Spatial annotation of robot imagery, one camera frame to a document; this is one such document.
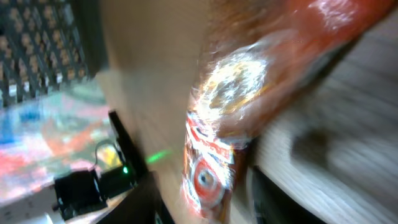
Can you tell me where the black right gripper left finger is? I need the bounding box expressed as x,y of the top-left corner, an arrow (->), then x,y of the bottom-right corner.
96,172 -> 174,224

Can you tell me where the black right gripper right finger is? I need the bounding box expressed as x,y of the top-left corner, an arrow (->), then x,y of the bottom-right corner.
248,166 -> 325,224

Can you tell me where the red orange snack packet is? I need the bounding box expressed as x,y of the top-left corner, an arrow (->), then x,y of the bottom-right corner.
182,0 -> 395,223

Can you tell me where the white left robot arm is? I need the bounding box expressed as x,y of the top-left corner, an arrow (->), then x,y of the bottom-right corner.
1,163 -> 136,224

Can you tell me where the grey plastic basket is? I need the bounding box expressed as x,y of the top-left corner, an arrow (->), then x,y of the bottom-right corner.
1,0 -> 108,108

